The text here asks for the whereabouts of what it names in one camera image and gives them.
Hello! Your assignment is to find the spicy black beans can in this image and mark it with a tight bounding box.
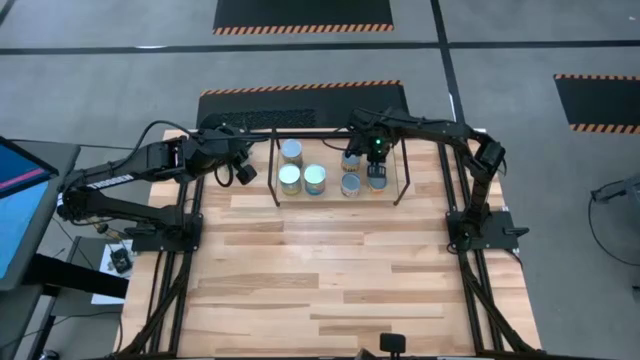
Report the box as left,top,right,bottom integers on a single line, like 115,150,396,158
340,151,362,174

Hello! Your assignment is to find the black hazard-striped floor mat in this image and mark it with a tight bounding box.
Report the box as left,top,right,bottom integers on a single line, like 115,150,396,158
213,0,395,36
553,73,640,135
195,79,410,132

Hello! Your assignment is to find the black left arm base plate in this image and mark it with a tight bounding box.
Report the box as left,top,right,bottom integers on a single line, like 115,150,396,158
124,211,205,253

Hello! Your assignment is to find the white paper sheet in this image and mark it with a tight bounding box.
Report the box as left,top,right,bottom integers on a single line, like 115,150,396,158
91,238,135,306

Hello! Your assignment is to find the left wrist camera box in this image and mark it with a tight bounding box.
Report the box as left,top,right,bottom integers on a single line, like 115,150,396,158
234,163,260,187

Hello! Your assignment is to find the grey stand base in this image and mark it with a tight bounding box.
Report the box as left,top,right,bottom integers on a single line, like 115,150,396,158
590,173,640,205

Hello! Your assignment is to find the black aluminium table frame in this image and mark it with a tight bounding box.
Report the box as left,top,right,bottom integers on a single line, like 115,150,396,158
114,127,546,360

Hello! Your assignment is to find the small black square device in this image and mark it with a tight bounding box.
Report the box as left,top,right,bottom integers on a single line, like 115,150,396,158
378,331,407,360

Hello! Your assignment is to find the black stand bar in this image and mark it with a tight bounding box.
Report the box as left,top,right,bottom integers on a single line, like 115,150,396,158
22,252,130,301

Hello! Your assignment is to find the black frame wooden board shelf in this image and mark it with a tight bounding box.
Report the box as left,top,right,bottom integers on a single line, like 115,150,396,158
267,128,412,208

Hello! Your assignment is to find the green peas can red label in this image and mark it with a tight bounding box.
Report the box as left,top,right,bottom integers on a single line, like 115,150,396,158
340,172,362,199

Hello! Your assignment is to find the peaches can pink label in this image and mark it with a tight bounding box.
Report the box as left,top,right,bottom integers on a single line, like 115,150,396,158
280,138,304,168

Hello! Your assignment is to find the tomato can blue label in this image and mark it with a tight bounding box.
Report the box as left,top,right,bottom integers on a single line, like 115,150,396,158
303,163,328,197

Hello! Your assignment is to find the grey monitor cart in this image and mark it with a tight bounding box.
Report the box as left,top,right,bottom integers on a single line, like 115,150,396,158
0,138,82,360

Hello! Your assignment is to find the carrots can yellow blue label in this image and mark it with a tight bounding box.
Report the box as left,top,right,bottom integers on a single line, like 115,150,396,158
277,163,303,197

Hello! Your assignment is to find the black left wrist camera cable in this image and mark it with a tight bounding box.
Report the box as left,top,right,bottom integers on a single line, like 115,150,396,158
213,158,237,189

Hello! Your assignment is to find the black floor cable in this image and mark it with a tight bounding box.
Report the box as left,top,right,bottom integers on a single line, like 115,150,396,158
586,179,640,268

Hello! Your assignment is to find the monitor with blue screen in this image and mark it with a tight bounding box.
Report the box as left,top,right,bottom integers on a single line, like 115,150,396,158
0,135,60,292

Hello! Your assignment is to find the brown cable bundle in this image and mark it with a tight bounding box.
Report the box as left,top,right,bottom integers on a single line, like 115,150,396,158
57,214,126,240

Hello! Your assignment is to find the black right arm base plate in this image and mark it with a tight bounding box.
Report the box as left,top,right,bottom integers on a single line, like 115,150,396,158
445,208,531,252

